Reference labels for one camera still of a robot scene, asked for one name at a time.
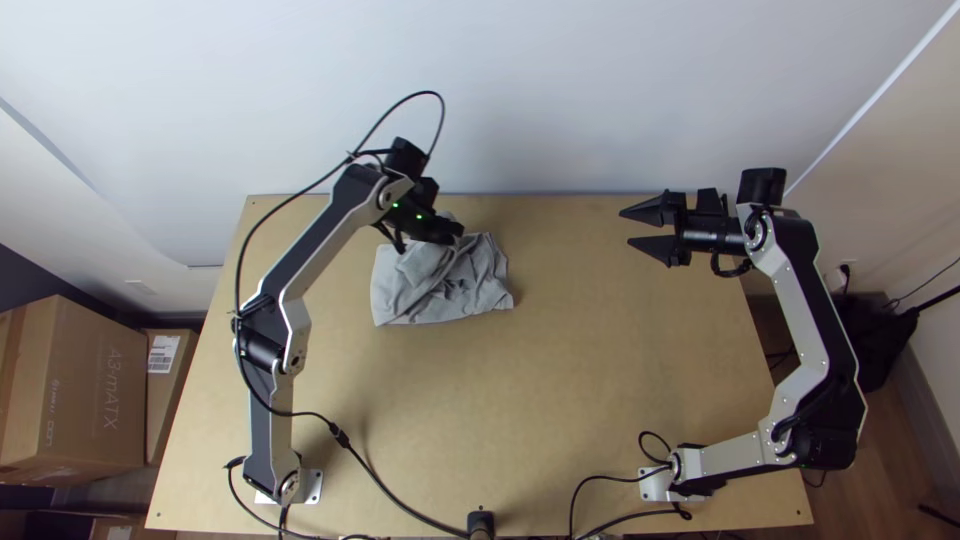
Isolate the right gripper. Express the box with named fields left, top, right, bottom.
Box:
left=618, top=189, right=750, bottom=269

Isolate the grey t-shirt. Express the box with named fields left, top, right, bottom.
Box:
left=369, top=212, right=516, bottom=328

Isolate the black bag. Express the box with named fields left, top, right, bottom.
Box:
left=830, top=290, right=921, bottom=394

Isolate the narrow labelled cardboard box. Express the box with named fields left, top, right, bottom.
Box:
left=142, top=327, right=200, bottom=466

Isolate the large cardboard box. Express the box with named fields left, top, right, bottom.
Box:
left=0, top=294, right=149, bottom=487

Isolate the small cardboard box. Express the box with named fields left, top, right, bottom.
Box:
left=88, top=515, right=178, bottom=540

